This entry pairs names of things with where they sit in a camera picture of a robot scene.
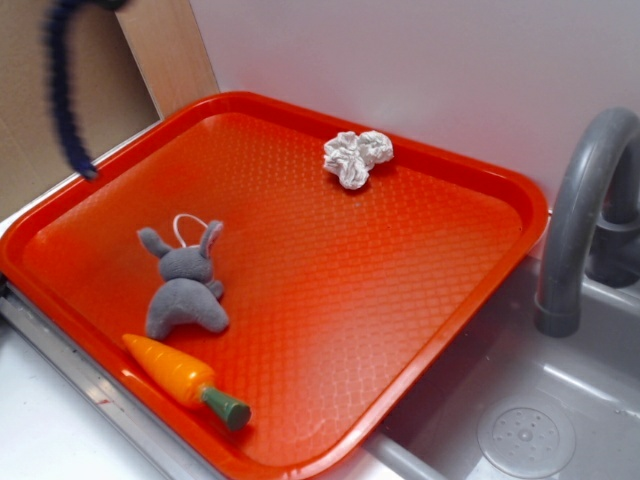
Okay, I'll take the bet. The dark blue twisted rope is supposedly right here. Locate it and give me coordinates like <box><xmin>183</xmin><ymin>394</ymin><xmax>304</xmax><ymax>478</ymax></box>
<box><xmin>43</xmin><ymin>0</ymin><xmax>99</xmax><ymax>181</ymax></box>

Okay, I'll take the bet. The light wooden board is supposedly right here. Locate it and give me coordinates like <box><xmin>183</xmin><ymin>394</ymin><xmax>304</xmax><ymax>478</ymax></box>
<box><xmin>116</xmin><ymin>0</ymin><xmax>219</xmax><ymax>118</ymax></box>

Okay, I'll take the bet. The orange toy carrot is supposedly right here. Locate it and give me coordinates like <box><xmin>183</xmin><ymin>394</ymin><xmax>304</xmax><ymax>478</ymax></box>
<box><xmin>122</xmin><ymin>334</ymin><xmax>252</xmax><ymax>431</ymax></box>

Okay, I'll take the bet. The crumpled white paper ball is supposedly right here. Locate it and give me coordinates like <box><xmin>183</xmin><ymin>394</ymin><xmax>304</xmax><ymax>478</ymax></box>
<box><xmin>323</xmin><ymin>130</ymin><xmax>394</xmax><ymax>190</ymax></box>

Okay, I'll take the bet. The grey plastic sink basin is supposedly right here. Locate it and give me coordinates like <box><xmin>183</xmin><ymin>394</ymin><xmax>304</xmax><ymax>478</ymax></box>
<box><xmin>364</xmin><ymin>254</ymin><xmax>640</xmax><ymax>480</ymax></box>

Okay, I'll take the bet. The grey plush bunny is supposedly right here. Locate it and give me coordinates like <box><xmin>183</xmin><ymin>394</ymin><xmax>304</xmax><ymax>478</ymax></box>
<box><xmin>138</xmin><ymin>220</ymin><xmax>230</xmax><ymax>340</ymax></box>

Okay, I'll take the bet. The grey plastic faucet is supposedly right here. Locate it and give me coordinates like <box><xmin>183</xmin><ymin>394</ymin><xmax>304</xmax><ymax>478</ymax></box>
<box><xmin>535</xmin><ymin>107</ymin><xmax>639</xmax><ymax>338</ymax></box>

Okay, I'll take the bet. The brown cardboard panel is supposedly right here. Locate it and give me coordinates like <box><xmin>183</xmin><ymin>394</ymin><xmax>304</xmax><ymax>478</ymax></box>
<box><xmin>1</xmin><ymin>1</ymin><xmax>158</xmax><ymax>218</ymax></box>

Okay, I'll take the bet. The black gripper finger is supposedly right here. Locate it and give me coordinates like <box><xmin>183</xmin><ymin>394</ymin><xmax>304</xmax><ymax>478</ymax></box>
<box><xmin>93</xmin><ymin>0</ymin><xmax>130</xmax><ymax>10</ymax></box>

